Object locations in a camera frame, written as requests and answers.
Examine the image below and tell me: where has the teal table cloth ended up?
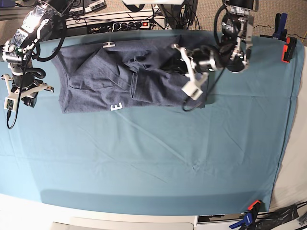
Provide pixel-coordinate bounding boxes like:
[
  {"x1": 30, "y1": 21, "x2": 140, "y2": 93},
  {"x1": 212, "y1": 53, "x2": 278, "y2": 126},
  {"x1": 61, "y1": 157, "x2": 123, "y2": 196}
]
[{"x1": 0, "y1": 36, "x2": 305, "y2": 215}]

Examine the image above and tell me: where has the white power strip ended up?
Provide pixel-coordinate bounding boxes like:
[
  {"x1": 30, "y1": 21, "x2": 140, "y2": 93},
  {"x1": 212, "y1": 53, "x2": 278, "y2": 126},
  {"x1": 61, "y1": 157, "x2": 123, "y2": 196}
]
[{"x1": 86, "y1": 20, "x2": 166, "y2": 34}]

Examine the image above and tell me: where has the blue orange clamp bottom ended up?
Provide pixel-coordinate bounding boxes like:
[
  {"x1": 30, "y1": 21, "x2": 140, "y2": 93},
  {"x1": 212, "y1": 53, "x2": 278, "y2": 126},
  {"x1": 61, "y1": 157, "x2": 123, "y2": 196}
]
[{"x1": 229, "y1": 200, "x2": 262, "y2": 230}]

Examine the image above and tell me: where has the blue-grey T-shirt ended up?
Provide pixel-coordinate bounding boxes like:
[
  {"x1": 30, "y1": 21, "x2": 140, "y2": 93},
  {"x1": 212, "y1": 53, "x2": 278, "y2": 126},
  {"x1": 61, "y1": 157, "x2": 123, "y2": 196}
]
[{"x1": 52, "y1": 35, "x2": 206, "y2": 113}]

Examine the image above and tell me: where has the orange black clamp top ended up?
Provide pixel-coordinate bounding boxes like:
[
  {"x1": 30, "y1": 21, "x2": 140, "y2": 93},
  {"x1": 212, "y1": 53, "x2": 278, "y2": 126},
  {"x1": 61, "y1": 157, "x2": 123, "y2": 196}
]
[{"x1": 281, "y1": 36, "x2": 297, "y2": 63}]

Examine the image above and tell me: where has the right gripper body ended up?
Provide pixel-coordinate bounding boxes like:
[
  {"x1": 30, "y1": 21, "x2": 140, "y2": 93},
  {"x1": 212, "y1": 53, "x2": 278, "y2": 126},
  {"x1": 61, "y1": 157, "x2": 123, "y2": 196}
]
[{"x1": 12, "y1": 80, "x2": 54, "y2": 108}]

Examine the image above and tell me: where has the blue black clamp top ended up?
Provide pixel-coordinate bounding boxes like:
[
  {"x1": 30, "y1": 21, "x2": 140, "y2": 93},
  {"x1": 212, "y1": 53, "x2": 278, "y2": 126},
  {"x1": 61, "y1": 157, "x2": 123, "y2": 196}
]
[{"x1": 272, "y1": 13, "x2": 288, "y2": 41}]

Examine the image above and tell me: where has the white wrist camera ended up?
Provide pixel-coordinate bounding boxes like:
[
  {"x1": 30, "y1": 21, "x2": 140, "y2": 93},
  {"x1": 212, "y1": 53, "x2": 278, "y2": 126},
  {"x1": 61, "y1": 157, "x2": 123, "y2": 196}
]
[
  {"x1": 172, "y1": 44, "x2": 209, "y2": 101},
  {"x1": 1, "y1": 74, "x2": 18, "y2": 112}
]

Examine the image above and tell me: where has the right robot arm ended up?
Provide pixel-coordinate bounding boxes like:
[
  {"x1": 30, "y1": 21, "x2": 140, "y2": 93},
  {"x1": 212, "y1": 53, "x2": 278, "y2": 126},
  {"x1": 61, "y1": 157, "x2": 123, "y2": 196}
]
[{"x1": 0, "y1": 0, "x2": 73, "y2": 112}]

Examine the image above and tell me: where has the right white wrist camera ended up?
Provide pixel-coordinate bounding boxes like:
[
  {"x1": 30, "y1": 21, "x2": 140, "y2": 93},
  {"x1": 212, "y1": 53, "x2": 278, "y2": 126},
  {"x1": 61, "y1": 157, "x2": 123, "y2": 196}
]
[{"x1": 1, "y1": 74, "x2": 18, "y2": 112}]

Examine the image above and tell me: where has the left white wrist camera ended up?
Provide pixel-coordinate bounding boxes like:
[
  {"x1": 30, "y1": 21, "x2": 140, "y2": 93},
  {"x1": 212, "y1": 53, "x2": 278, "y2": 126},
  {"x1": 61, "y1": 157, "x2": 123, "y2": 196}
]
[{"x1": 172, "y1": 44, "x2": 209, "y2": 101}]

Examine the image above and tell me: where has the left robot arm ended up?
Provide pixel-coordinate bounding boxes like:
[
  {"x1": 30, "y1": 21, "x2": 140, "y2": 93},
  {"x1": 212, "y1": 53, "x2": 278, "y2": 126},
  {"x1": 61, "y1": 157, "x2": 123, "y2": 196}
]
[{"x1": 172, "y1": 0, "x2": 259, "y2": 73}]

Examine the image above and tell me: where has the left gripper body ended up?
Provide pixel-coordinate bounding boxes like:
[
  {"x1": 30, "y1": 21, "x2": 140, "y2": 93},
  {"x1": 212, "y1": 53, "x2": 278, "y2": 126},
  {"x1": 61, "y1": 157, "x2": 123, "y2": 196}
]
[{"x1": 171, "y1": 46, "x2": 196, "y2": 77}]

